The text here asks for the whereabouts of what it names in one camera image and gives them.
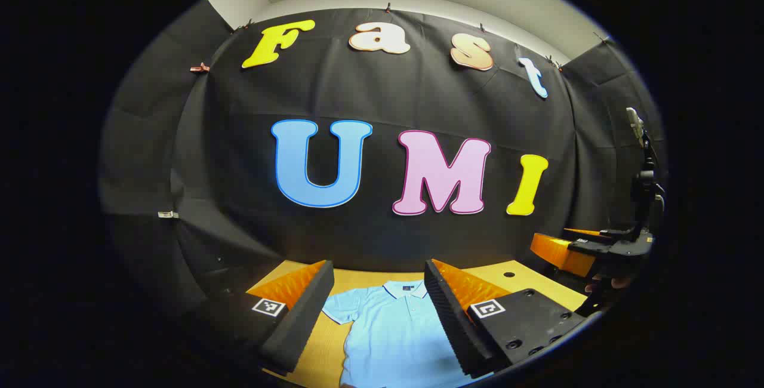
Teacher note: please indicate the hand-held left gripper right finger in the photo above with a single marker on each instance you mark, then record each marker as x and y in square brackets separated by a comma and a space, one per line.
[453, 322]

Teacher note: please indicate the light blue T-shirt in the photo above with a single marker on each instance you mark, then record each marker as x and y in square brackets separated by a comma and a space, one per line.
[394, 340]

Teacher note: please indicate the black backdrop cloth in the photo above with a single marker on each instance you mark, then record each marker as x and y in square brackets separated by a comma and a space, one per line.
[388, 95]

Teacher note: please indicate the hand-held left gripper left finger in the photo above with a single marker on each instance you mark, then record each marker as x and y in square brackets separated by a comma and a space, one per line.
[301, 322]

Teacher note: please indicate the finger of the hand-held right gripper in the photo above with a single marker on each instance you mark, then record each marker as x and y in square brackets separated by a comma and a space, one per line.
[561, 253]
[588, 233]

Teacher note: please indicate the small red cloth clip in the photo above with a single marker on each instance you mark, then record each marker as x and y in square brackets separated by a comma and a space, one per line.
[200, 67]

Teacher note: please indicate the small white cloth clip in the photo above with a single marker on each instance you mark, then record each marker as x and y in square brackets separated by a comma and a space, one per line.
[168, 214]

